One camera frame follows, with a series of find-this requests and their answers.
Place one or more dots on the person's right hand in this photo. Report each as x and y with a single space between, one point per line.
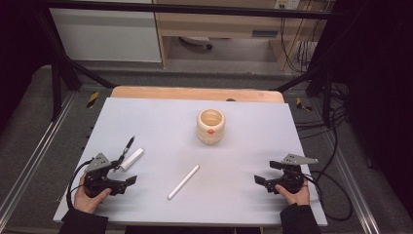
298 197

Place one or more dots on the black pen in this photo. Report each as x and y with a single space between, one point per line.
128 147

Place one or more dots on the light wooden desk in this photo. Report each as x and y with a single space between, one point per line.
220 24

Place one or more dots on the black horizontal frame bar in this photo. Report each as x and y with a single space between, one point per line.
195 8

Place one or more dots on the thick white marker pen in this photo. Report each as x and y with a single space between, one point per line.
132 159

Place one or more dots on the white cabinet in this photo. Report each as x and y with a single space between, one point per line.
104 35

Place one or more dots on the thin long white pen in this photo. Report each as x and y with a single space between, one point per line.
183 182

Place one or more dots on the black slanted frame strut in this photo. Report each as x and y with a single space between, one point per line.
74 63
302 81

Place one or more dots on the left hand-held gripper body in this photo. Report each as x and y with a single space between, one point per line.
97 164

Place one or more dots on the aluminium floor rail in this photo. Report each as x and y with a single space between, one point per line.
35 152
352 188

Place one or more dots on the black upright frame post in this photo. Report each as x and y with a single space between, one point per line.
56 94

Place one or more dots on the person's left hand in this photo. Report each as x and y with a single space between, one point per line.
87 203

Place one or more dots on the white wall power outlet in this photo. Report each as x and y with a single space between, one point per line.
287 4

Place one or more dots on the black curtain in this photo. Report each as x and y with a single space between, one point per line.
383 81
16 48

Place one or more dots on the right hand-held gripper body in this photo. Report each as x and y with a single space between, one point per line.
292 177

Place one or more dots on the wooden table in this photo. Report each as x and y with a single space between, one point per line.
195 94

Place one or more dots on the white chair base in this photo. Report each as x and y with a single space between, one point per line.
196 41

